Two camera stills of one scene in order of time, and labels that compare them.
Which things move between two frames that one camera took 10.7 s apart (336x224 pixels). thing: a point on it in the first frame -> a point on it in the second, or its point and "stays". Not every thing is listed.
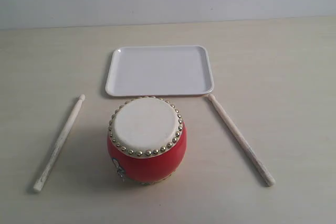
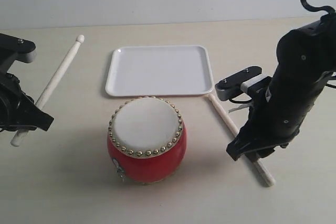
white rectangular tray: [158, 70] stays
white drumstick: [60, 145] -> [51, 84]
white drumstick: [267, 179] stays
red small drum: [147, 140] stays
